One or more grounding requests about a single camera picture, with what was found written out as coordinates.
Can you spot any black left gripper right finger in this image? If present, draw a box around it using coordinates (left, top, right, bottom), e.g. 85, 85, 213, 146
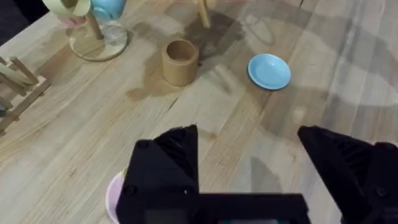
297, 124, 398, 224

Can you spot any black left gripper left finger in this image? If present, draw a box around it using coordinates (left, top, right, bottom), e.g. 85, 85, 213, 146
115, 123, 200, 224

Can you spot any pink plate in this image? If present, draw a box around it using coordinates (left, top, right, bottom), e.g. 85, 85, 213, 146
104, 170, 126, 224

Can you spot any brown cylindrical container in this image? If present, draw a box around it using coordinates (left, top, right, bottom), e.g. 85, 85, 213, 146
161, 39, 200, 87

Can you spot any blue plate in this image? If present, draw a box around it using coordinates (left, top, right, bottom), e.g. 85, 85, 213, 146
247, 53, 292, 91

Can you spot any wooden utensil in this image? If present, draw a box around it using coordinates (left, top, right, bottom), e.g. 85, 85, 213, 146
197, 0, 212, 29

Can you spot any wooden cup stand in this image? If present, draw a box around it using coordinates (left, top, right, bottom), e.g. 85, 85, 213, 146
68, 12, 129, 62

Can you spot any wooden peg rack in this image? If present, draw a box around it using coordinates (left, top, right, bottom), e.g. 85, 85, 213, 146
0, 55, 52, 135

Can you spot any blue cup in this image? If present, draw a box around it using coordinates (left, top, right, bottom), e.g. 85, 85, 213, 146
90, 0, 127, 22

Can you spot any yellow cup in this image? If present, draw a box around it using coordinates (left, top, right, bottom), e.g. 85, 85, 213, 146
42, 0, 92, 17

